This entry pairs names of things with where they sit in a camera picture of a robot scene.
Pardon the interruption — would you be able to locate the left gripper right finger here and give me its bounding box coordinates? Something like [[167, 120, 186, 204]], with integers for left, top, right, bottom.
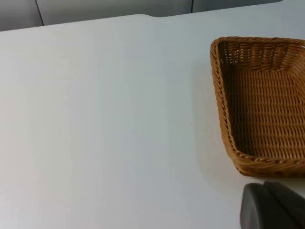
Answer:
[[263, 180, 305, 229]]

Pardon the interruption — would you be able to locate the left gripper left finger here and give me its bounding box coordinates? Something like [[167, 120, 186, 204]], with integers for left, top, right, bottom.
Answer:
[[240, 183, 296, 229]]

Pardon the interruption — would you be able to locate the pale brown wicker basket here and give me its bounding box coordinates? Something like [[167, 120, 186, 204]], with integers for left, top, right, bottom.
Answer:
[[210, 36, 305, 178]]

